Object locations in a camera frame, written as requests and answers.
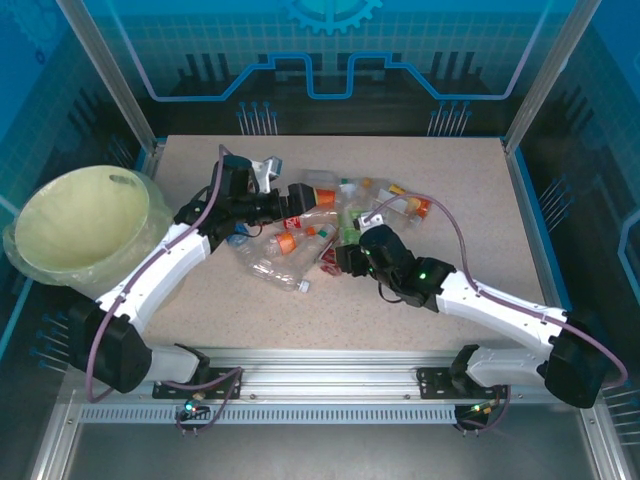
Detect red label crushed bottle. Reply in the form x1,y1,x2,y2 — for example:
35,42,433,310
319,248,344,276

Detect orange label bottle brown cap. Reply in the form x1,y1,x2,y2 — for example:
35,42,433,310
312,185,341,210

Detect blue label water bottle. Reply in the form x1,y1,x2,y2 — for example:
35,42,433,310
225,223,254,249

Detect bright green label bottle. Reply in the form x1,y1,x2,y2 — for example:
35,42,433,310
337,207,364,246

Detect clear bottle green cap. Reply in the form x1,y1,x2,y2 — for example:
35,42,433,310
294,224,337,269

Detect clear bottle yellow cap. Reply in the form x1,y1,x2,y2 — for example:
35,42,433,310
377,182,409,206

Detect clear bottle small orange cap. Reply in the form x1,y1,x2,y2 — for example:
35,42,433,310
349,175,381,201

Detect large clear bottle white cap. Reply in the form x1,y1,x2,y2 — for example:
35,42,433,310
247,247,312,295

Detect clear container white label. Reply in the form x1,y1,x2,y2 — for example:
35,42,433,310
299,168,337,190

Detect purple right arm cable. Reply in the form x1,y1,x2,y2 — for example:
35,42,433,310
367,193,630,396

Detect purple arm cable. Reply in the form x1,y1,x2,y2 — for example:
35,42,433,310
367,193,630,396
84,143,246,404

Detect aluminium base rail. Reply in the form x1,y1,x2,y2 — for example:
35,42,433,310
134,346,506,401

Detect grey slotted cable duct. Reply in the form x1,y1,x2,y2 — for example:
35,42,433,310
79,403,459,426

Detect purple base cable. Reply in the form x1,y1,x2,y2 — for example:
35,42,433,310
159,366,247,437
452,383,512,437

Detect aluminium frame post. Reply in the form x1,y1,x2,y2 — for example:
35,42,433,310
502,0,604,151
54,0,161,156

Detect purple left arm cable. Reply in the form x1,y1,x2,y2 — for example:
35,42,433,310
84,143,246,404

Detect aluminium lower frame rail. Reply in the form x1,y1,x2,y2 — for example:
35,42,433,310
27,389,84,480
579,402,636,480

